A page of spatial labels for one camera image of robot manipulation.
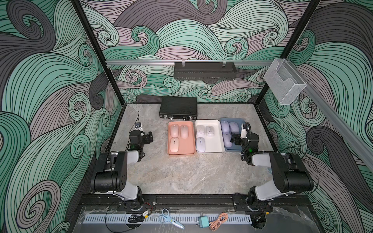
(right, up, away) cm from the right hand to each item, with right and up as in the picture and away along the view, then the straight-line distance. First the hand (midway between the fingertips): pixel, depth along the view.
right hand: (238, 132), depth 94 cm
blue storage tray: (+6, +7, +12) cm, 15 cm away
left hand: (-63, +1, 0) cm, 63 cm away
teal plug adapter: (-27, -39, -27) cm, 54 cm away
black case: (-40, +17, +19) cm, 47 cm away
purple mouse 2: (0, +2, +7) cm, 8 cm away
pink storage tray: (-33, -9, 0) cm, 35 cm away
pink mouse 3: (-35, 0, +5) cm, 36 cm away
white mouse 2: (-24, +1, +7) cm, 25 cm away
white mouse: (-25, -8, 0) cm, 26 cm away
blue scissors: (-45, -39, -24) cm, 64 cm away
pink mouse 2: (-43, +1, +7) cm, 43 cm away
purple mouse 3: (-7, -5, +2) cm, 9 cm away
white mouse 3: (-17, 0, +7) cm, 19 cm away
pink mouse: (-42, -8, 0) cm, 43 cm away
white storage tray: (-14, -8, +3) cm, 17 cm away
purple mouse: (-6, +3, +7) cm, 10 cm away
